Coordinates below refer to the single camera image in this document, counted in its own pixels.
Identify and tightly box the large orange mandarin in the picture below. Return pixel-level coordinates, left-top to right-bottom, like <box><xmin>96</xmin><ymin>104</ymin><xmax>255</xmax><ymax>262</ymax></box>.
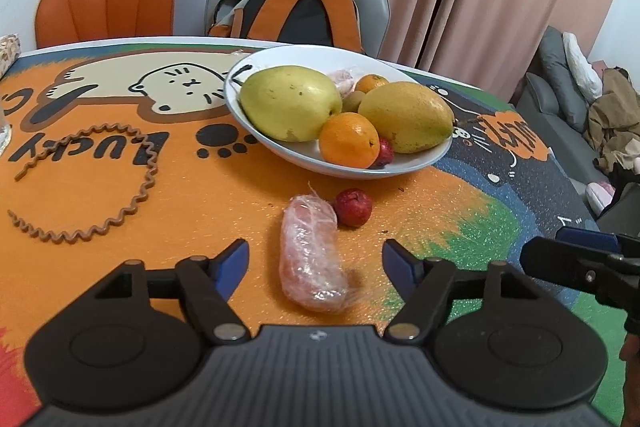
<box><xmin>318</xmin><ymin>112</ymin><xmax>380</xmax><ymax>169</ymax></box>

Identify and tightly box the brown kiwi-like fruit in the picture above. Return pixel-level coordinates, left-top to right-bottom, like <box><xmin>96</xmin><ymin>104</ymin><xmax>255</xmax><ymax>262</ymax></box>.
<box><xmin>342</xmin><ymin>90</ymin><xmax>366</xmax><ymax>113</ymax></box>

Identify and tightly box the person's right hand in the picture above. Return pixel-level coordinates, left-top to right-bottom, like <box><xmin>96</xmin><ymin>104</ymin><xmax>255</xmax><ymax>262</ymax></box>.
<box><xmin>620</xmin><ymin>334</ymin><xmax>640</xmax><ymax>427</ymax></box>

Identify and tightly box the small red fruit on mat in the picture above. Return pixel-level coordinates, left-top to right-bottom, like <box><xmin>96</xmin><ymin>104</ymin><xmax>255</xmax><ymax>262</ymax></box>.
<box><xmin>333</xmin><ymin>188</ymin><xmax>373</xmax><ymax>229</ymax></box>

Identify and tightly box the small red fruit in plate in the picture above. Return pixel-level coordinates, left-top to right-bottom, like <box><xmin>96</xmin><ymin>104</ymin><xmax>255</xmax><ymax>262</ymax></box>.
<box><xmin>371</xmin><ymin>136</ymin><xmax>394</xmax><ymax>169</ymax></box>

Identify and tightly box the clothes pile on sofa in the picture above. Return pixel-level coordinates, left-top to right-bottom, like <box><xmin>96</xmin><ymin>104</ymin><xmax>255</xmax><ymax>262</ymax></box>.
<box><xmin>562</xmin><ymin>31</ymin><xmax>640</xmax><ymax>218</ymax></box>

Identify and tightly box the white oval plate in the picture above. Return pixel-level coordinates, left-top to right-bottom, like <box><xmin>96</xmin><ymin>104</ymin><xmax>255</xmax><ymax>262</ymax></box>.
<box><xmin>224</xmin><ymin>44</ymin><xmax>452</xmax><ymax>180</ymax></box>

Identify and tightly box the yellow pear with stem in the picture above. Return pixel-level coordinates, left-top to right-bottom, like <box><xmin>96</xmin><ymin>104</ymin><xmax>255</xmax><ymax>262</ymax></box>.
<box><xmin>358</xmin><ymin>81</ymin><xmax>456</xmax><ymax>154</ymax></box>

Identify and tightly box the colourful cat table mat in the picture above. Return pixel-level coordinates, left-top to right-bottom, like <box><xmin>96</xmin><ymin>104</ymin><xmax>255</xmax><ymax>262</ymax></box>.
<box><xmin>1</xmin><ymin>39</ymin><xmax>594</xmax><ymax>426</ymax></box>

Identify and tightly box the green-yellow pear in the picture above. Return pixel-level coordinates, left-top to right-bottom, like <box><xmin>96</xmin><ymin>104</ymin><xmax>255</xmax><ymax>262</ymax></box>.
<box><xmin>239</xmin><ymin>65</ymin><xmax>343</xmax><ymax>143</ymax></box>

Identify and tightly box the grey sofa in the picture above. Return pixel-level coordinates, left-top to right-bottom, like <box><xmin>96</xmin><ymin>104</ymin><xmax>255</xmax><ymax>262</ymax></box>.
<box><xmin>514</xmin><ymin>26</ymin><xmax>639</xmax><ymax>236</ymax></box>

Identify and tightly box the small orange in plate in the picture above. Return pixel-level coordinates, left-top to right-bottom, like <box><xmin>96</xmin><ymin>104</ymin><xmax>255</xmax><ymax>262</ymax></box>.
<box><xmin>355</xmin><ymin>74</ymin><xmax>390</xmax><ymax>93</ymax></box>

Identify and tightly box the wrapped pink piece in plate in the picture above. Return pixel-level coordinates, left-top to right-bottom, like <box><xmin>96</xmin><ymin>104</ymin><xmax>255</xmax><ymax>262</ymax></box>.
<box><xmin>328</xmin><ymin>69</ymin><xmax>356</xmax><ymax>98</ymax></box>

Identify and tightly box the orange black backpack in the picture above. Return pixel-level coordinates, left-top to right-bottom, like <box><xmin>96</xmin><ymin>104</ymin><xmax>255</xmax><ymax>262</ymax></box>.
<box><xmin>207</xmin><ymin>0</ymin><xmax>363</xmax><ymax>53</ymax></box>

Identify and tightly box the tissue pack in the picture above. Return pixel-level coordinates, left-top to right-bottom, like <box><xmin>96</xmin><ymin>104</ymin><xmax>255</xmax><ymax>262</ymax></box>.
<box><xmin>0</xmin><ymin>34</ymin><xmax>21</xmax><ymax>77</ymax></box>

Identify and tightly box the brown coiled cord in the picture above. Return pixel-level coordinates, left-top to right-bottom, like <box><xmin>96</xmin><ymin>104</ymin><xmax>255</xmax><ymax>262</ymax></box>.
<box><xmin>6</xmin><ymin>121</ymin><xmax>160</xmax><ymax>245</ymax></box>

